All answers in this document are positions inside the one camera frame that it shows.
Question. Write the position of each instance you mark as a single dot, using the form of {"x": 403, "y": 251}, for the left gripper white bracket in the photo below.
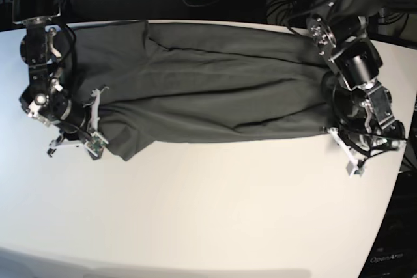
{"x": 359, "y": 145}

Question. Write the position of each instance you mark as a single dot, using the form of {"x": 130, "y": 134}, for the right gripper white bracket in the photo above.
{"x": 76, "y": 121}

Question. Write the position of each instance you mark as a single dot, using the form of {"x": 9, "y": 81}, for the grey T-shirt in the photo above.
{"x": 200, "y": 83}

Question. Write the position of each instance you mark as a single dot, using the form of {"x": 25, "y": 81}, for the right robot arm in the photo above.
{"x": 47, "y": 98}

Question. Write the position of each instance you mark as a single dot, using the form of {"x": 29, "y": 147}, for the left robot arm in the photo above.
{"x": 366, "y": 126}

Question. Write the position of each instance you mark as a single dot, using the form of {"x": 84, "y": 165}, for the black OpenArm box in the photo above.
{"x": 394, "y": 251}

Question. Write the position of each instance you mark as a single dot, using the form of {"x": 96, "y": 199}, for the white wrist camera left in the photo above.
{"x": 355, "y": 168}

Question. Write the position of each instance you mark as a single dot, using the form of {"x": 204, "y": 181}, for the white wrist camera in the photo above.
{"x": 96, "y": 145}
{"x": 355, "y": 168}

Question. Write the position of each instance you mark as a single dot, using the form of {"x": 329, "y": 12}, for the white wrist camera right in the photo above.
{"x": 96, "y": 145}

